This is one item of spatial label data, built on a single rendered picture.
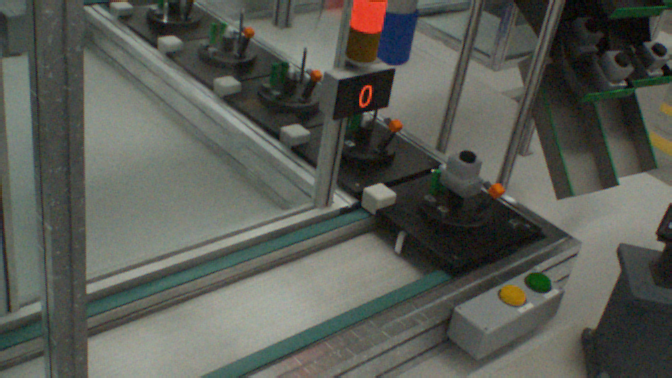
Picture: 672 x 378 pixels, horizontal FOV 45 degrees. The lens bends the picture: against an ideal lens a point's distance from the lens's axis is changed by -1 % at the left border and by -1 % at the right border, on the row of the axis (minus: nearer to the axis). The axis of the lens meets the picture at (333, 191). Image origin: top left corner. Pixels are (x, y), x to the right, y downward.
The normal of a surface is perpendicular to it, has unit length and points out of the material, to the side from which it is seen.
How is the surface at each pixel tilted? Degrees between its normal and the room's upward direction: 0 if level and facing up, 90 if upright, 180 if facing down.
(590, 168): 45
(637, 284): 0
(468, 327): 90
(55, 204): 90
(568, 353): 0
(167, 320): 0
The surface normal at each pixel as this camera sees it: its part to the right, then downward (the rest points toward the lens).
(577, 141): 0.46, -0.22
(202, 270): 0.15, -0.84
